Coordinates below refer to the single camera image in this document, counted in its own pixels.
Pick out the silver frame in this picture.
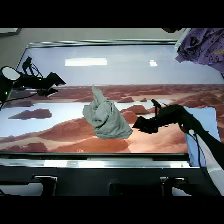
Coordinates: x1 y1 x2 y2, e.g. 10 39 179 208
0 155 224 197

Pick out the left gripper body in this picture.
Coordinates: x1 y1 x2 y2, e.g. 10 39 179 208
38 72 56 93

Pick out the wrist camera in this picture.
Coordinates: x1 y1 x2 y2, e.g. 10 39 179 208
21 56 36 76
150 98 163 116

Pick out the purple garment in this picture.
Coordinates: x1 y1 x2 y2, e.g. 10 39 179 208
175 27 224 74

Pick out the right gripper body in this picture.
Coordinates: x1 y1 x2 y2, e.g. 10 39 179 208
131 114 161 135

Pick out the blue garment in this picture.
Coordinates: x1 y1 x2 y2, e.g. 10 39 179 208
184 106 222 168

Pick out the grey T-shirt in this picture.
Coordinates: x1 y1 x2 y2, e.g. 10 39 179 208
81 85 134 141

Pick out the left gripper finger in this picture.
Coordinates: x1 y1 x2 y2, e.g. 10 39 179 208
49 71 67 87
37 87 60 98

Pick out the black cable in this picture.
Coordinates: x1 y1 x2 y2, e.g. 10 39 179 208
192 129 207 168

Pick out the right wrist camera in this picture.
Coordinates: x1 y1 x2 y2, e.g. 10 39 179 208
150 98 163 116

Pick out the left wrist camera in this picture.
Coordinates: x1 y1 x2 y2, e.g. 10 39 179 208
21 56 36 76

